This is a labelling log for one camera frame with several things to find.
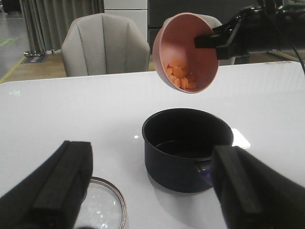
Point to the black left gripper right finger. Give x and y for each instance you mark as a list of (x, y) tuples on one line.
[(254, 196)]

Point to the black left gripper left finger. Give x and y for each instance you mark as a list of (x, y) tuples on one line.
[(51, 196)]

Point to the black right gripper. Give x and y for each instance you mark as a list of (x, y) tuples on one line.
[(281, 31)]

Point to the pink plastic bowl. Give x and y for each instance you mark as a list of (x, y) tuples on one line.
[(175, 41)]

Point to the orange ham slices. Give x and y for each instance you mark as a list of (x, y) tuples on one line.
[(180, 74)]

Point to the dark blue saucepan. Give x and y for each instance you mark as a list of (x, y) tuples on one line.
[(178, 145)]

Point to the right grey upholstered chair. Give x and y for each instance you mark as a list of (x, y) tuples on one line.
[(225, 39)]

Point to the grey upholstered chair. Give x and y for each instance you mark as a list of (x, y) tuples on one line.
[(225, 39), (104, 44)]

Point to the dark grey counter cabinet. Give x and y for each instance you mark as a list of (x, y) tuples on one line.
[(160, 10)]

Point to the white refrigerator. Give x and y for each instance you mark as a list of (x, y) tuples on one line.
[(136, 10)]

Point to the left grey upholstered chair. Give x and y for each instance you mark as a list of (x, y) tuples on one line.
[(104, 44)]

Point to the red belt stanchion barrier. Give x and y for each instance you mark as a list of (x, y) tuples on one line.
[(36, 42)]

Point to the grey curtain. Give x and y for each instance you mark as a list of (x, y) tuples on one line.
[(54, 17)]

